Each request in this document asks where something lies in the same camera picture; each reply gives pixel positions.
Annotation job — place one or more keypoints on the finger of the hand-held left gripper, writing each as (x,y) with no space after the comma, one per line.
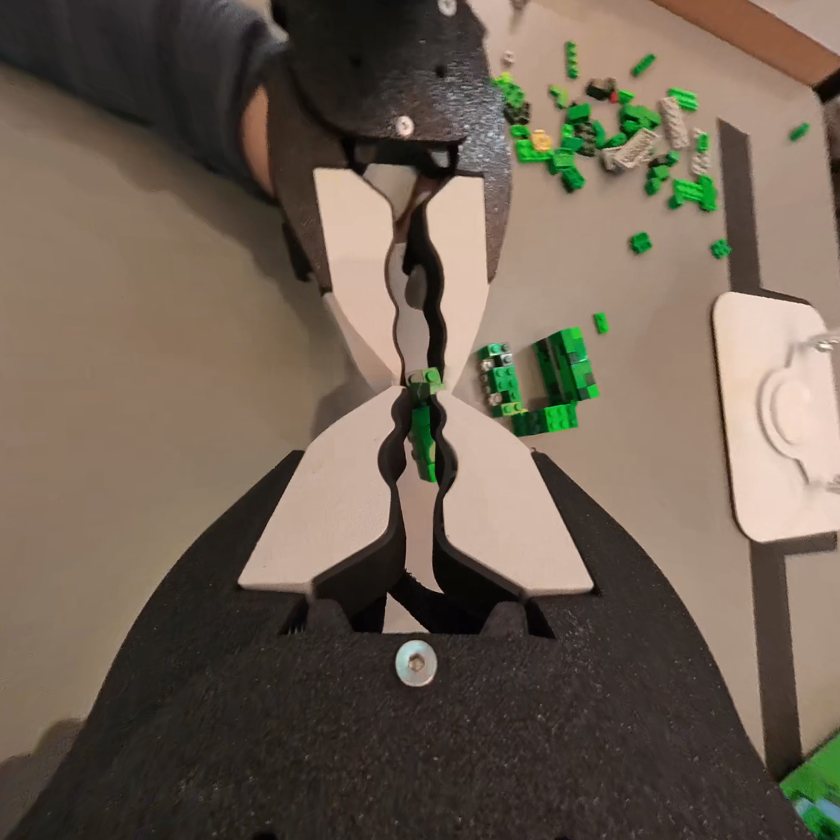
(354,262)
(466,249)

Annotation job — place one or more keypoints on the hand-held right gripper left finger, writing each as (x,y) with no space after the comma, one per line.
(328,512)

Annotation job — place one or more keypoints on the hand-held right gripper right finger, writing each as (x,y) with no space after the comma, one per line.
(512,518)

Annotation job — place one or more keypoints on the green brick assembly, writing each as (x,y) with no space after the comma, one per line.
(423,433)

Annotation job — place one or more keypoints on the grey desk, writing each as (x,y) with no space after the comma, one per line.
(164,394)

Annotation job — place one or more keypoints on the U-shaped green brick model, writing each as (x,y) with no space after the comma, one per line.
(544,420)

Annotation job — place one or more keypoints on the small green brick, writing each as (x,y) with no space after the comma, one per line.
(600,323)

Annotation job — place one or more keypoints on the pile of loose green bricks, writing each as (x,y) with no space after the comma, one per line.
(577,131)

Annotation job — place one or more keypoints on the green two-stud brick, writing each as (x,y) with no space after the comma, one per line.
(641,243)
(720,248)

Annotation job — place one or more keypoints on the book stand with white base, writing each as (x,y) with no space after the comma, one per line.
(754,426)

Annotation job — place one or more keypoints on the black tape strip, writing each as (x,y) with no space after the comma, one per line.
(741,216)

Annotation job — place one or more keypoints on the pale table with wooden edge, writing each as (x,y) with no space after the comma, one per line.
(754,36)

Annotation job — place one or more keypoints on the green toy brick box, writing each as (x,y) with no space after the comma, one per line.
(817,794)

